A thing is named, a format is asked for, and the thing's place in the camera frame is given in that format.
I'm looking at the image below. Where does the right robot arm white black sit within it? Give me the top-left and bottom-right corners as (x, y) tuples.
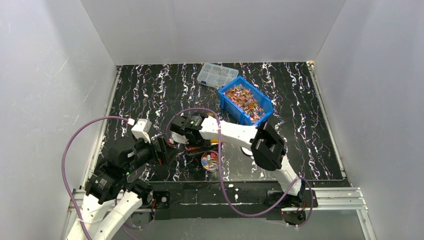
(169, 112), (305, 202)

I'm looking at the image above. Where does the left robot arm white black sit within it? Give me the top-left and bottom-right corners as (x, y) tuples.
(66, 136), (175, 240)

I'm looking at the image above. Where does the tin tray of star candies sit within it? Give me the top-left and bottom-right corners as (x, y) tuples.
(185, 143), (219, 156)

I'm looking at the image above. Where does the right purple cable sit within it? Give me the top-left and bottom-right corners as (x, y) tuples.
(165, 107), (315, 228)

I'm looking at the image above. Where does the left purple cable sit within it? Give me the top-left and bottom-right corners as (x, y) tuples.
(61, 115), (147, 240)

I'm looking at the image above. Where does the blue bin of lollipops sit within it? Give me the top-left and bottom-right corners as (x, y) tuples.
(218, 76), (274, 126)

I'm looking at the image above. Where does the aluminium frame rail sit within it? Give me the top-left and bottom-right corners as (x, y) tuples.
(67, 187), (369, 213)

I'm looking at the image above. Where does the white round jar lid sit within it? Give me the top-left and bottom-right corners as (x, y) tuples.
(240, 147), (253, 156)

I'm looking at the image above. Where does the clear plastic jar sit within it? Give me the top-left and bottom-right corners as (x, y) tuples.
(200, 150), (219, 172)

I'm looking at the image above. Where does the purple cable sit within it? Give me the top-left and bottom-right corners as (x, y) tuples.
(165, 107), (315, 228)
(61, 115), (147, 240)

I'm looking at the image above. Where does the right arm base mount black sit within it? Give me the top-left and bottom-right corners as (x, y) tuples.
(266, 189), (307, 226)

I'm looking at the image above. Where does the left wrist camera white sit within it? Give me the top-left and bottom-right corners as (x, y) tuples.
(127, 118), (152, 144)

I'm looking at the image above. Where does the clear plastic compartment box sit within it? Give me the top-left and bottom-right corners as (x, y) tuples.
(197, 63), (239, 90)

